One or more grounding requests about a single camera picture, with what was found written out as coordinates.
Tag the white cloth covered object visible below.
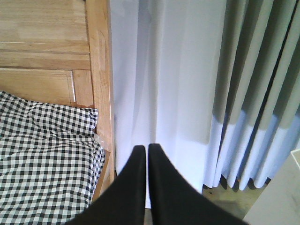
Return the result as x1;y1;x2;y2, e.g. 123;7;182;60
108;0;225;209

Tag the wooden bed frame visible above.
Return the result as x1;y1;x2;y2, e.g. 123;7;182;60
0;0;115;199

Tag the light grey curtain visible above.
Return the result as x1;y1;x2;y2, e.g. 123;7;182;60
203;0;300;190

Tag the white paper trash bin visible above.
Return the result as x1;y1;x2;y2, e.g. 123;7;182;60
244;150;300;225

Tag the black white checkered bedding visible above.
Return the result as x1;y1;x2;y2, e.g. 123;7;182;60
0;91;105;225

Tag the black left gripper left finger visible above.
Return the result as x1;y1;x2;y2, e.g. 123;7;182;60
68;145;146;225

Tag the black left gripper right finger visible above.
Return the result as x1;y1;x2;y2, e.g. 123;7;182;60
148;143;245;225

